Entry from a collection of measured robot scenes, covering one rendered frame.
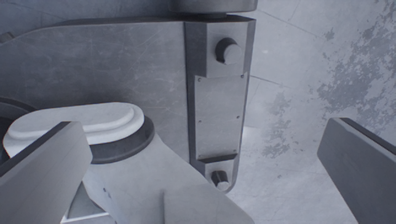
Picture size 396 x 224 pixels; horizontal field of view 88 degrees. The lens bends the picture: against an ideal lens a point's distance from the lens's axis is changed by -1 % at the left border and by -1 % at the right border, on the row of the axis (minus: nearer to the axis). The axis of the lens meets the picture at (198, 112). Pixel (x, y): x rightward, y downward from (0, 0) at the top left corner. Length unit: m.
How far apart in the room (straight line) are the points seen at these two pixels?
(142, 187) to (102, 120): 0.13
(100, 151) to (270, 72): 0.59
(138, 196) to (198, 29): 0.30
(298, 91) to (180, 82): 0.51
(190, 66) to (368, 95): 0.84
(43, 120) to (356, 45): 0.93
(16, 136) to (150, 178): 0.21
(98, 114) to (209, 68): 0.22
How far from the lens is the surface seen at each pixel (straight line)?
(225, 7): 0.43
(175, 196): 0.27
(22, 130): 0.40
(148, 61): 0.46
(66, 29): 0.47
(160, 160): 0.33
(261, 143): 0.91
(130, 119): 0.36
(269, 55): 0.73
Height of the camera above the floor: 0.61
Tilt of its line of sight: 58 degrees down
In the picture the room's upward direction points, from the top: 157 degrees clockwise
